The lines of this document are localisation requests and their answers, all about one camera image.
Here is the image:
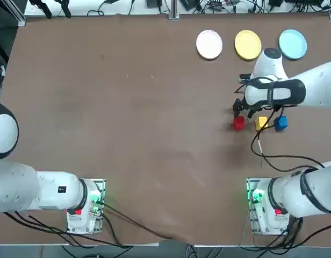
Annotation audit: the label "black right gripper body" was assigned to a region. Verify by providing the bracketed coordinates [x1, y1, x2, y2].
[241, 101, 264, 111]

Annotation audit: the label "yellow cube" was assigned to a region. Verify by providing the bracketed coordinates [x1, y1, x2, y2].
[254, 116, 269, 132]

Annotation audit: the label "red cube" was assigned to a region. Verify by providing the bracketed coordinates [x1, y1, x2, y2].
[233, 116, 246, 132]

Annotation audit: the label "blue cube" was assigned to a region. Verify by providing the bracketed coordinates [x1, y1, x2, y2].
[274, 116, 289, 132]

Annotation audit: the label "yellow plate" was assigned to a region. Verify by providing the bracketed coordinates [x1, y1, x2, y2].
[234, 29, 262, 61]

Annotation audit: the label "white plate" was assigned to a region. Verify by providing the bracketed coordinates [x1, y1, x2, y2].
[196, 30, 224, 60]

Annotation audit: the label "light blue plate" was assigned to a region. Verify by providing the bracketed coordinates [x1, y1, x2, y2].
[278, 28, 308, 60]

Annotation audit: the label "black power strip orange switches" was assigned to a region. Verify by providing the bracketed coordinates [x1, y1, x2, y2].
[208, 0, 238, 6]

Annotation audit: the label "aluminium frame rail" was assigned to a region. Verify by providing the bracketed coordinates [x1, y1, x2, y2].
[0, 0, 27, 27]

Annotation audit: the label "black cable with white tag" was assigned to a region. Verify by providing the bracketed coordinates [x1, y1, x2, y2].
[250, 106, 327, 173]

